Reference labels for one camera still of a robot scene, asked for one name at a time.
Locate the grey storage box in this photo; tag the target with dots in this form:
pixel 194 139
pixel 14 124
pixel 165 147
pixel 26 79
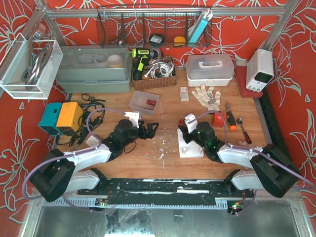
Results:
pixel 93 69

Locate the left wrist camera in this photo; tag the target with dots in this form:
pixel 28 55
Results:
pixel 134 117

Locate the black mounting rail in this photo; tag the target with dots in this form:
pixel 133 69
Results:
pixel 165 192

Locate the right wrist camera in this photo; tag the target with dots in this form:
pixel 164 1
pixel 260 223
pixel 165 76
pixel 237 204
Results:
pixel 190 122

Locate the yellow box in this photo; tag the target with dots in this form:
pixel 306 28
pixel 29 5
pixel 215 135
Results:
pixel 69 118

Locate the red mat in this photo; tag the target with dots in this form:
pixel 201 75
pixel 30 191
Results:
pixel 240 75

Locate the white plastic toolbox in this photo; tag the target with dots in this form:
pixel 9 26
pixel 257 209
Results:
pixel 209 69

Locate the small clear parts case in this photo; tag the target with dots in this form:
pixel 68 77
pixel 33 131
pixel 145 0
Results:
pixel 184 95

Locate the wicker basket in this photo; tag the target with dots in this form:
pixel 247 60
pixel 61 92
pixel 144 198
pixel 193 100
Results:
pixel 155 83

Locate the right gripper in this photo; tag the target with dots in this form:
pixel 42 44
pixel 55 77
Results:
pixel 185 131

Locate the white power adapter cube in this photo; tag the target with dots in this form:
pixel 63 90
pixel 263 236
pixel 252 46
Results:
pixel 93 141

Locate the orange black screwdriver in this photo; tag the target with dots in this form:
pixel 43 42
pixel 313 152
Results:
pixel 230 117

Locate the white power supply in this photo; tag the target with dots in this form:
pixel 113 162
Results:
pixel 259 71

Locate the yellow tape measure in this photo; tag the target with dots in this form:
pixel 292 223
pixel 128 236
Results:
pixel 179 41

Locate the clear acrylic box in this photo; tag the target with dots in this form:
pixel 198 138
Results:
pixel 30 73

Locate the translucent spring bin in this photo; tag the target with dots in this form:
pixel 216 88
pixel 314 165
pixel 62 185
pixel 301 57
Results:
pixel 138 102

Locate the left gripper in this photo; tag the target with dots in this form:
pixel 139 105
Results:
pixel 142 130

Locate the metal T bracket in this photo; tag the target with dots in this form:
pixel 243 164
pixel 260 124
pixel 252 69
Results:
pixel 211 98

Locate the teal box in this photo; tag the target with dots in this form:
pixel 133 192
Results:
pixel 49 119

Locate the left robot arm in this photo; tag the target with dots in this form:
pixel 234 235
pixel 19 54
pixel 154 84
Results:
pixel 62 172

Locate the black wire shelf basket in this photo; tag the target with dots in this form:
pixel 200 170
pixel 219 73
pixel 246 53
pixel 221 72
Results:
pixel 132 25

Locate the white peg base plate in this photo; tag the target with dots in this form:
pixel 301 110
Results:
pixel 188 150

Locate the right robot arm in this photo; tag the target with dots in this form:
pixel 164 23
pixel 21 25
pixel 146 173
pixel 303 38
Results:
pixel 269 168

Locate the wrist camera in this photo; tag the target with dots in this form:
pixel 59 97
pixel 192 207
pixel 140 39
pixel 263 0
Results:
pixel 134 117
pixel 190 122

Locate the red square block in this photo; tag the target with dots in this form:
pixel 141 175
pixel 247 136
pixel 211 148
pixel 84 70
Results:
pixel 218 119

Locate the white work glove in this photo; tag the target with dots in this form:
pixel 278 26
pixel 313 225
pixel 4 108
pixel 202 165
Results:
pixel 200 93

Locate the green cordless drill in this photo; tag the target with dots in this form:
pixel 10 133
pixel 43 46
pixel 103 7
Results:
pixel 143 56

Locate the red handled ratchet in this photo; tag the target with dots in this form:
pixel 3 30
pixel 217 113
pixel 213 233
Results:
pixel 246 136

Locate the blue white book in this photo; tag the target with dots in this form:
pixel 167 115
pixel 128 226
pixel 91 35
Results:
pixel 197 29

